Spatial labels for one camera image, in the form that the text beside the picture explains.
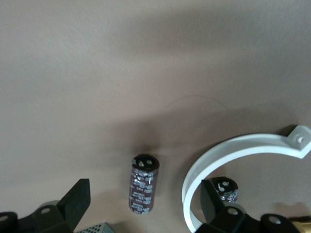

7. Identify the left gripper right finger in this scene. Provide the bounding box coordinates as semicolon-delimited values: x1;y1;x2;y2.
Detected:
194;180;258;233

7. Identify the brass valve red handle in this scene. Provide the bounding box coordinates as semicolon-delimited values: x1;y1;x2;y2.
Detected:
290;216;311;233

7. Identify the silver metal box module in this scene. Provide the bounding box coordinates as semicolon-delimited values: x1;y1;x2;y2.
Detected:
72;221;115;233

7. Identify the dark brown electrolytic capacitor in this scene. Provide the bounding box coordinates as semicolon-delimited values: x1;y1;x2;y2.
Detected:
128;154;161;216
210;177;239;203

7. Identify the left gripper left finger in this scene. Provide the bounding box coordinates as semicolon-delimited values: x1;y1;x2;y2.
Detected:
24;178;91;233

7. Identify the white curved pipe clamp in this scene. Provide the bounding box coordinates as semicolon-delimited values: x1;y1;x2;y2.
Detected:
181;124;311;233

